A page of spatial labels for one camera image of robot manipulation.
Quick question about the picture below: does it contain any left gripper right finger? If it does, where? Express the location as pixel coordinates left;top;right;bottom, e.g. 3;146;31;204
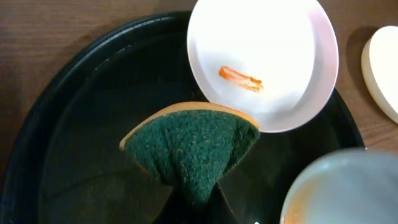
208;184;238;224

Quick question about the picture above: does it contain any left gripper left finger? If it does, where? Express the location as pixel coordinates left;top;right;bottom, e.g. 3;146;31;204
152;188;190;224

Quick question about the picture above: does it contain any orange green sponge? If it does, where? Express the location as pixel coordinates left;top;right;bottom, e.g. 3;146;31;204
119;101;261;207

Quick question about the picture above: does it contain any pale green plate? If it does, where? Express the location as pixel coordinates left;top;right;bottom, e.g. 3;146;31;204
280;149;397;224

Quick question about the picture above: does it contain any pink white plate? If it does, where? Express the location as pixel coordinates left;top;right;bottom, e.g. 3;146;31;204
187;0;339;133

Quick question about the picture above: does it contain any cream white plate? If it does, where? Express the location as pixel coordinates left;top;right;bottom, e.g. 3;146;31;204
361;26;397;122

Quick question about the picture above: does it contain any black round tray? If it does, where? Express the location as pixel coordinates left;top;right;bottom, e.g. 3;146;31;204
1;11;364;223

